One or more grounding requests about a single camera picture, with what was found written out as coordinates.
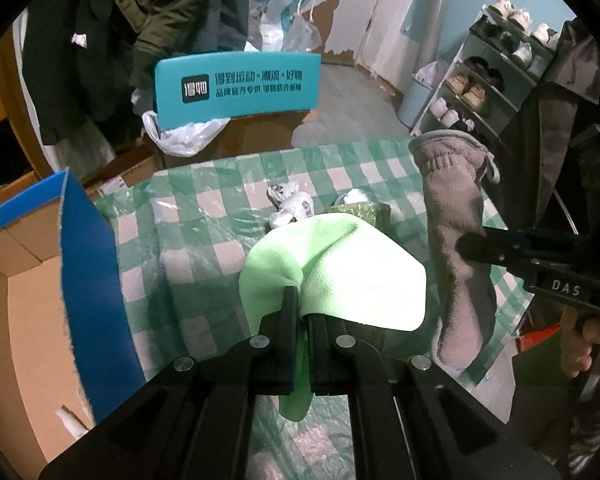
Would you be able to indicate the olive green jacket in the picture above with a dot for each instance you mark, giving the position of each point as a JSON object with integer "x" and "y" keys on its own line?
{"x": 155, "y": 25}

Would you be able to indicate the blue cardboard box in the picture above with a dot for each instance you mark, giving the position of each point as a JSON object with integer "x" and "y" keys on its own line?
{"x": 90, "y": 260}

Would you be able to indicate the clear blue plastic bag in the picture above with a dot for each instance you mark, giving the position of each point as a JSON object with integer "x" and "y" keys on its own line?
{"x": 275, "y": 25}

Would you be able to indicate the grey fleece sock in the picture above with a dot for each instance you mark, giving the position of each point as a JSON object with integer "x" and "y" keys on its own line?
{"x": 455, "y": 200}

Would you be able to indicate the white patterned sock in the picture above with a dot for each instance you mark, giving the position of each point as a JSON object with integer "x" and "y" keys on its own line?
{"x": 292, "y": 207}

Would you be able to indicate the green patterned sock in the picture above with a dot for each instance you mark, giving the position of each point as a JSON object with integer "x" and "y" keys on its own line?
{"x": 365, "y": 211}

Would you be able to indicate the person's dark jacket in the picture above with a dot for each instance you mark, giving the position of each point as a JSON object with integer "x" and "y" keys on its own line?
{"x": 545, "y": 160}

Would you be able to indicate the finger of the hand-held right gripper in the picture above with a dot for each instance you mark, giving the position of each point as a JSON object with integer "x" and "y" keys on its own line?
{"x": 472, "y": 250}
{"x": 540, "y": 242}

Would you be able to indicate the brown cardboard box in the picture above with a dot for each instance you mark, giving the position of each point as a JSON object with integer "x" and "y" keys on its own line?
{"x": 260, "y": 135}

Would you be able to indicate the person's right hand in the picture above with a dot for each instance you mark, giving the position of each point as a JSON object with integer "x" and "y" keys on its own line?
{"x": 577, "y": 347}

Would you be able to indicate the teal cardboard box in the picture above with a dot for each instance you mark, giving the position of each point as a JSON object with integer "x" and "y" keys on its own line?
{"x": 240, "y": 85}

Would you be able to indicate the light green microfiber cloth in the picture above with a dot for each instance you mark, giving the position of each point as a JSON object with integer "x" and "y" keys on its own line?
{"x": 340, "y": 270}

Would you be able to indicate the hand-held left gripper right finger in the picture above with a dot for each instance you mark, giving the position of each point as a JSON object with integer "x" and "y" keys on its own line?
{"x": 322, "y": 345}

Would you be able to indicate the group of shoes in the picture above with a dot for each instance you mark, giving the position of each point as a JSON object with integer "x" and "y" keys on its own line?
{"x": 510, "y": 15}

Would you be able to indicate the green checked tablecloth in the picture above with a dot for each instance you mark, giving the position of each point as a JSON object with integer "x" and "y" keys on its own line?
{"x": 190, "y": 240}

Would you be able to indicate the small white plastic bag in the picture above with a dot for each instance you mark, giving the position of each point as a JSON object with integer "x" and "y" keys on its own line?
{"x": 427, "y": 74}

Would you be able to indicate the red box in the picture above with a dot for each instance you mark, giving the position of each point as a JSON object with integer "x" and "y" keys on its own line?
{"x": 535, "y": 341}

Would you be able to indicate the open cardboard box with label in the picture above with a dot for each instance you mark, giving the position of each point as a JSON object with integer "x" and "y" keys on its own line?
{"x": 117, "y": 177}

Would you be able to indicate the shoe rack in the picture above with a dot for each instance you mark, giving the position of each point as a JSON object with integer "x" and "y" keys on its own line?
{"x": 500, "y": 62}

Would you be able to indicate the blue-grey coat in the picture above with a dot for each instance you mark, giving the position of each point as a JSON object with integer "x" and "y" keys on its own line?
{"x": 230, "y": 10}

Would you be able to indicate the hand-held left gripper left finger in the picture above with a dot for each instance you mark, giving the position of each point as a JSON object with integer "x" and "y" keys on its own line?
{"x": 286, "y": 320}

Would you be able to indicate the black coat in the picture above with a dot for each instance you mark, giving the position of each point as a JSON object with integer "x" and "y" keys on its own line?
{"x": 65, "y": 90}

